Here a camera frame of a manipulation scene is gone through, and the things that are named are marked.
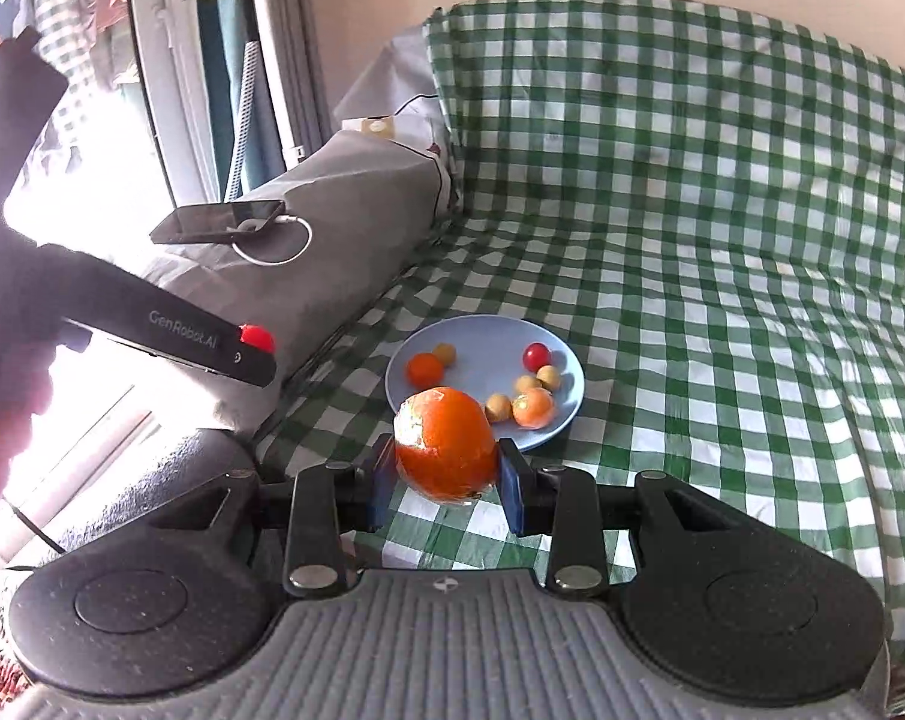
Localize hanging laundry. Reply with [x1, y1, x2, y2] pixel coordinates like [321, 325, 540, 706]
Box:
[0, 0, 127, 136]

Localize teal curtain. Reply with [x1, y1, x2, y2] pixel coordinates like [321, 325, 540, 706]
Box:
[201, 0, 252, 200]

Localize person's left hand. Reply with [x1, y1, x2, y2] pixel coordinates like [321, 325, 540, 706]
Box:
[0, 367, 58, 524]

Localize white braided hose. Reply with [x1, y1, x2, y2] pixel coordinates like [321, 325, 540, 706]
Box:
[226, 37, 264, 202]

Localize pale-patched orange fruit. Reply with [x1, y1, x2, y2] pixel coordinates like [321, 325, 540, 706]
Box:
[512, 388, 557, 431]

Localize thin black cable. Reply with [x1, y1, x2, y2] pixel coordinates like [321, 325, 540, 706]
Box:
[2, 499, 68, 557]

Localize white printed pillow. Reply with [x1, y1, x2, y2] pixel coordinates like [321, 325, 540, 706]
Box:
[333, 15, 462, 226]

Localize dark grey blanket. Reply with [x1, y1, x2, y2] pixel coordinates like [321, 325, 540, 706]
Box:
[47, 426, 275, 541]

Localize white window frame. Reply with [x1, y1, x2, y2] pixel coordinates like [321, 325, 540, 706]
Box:
[126, 0, 326, 205]

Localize green checked bedsheet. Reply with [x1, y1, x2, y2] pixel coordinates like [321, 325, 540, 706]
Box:
[253, 0, 905, 668]

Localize small orange fruit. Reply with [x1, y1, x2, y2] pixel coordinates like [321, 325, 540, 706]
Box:
[405, 351, 446, 387]

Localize black smartphone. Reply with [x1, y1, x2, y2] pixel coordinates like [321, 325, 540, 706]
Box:
[150, 199, 285, 245]

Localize blue plate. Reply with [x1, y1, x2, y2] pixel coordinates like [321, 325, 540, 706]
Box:
[386, 315, 587, 455]

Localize white charging cable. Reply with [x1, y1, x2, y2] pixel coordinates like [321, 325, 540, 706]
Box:
[231, 214, 313, 267]

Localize large orange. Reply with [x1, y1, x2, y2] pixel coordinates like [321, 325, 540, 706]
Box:
[393, 386, 500, 505]

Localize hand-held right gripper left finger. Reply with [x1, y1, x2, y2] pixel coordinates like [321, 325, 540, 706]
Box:
[156, 433, 401, 593]

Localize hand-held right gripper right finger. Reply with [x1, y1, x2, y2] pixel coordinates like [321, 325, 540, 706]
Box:
[497, 436, 738, 593]

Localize grey cushion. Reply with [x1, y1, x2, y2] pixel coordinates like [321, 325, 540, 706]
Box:
[133, 127, 455, 437]

